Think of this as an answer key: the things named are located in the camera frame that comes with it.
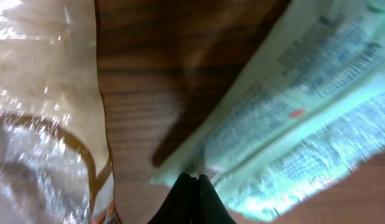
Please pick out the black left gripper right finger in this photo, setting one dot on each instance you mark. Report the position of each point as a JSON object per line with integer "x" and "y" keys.
{"x": 208, "y": 207}

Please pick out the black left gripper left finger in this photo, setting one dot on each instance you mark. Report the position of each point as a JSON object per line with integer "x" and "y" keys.
{"x": 178, "y": 205}

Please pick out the brown Pantree snack packet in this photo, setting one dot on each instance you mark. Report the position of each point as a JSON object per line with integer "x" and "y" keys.
{"x": 55, "y": 164}

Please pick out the teal white snack packet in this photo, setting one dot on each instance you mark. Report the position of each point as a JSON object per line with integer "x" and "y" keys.
{"x": 305, "y": 111}

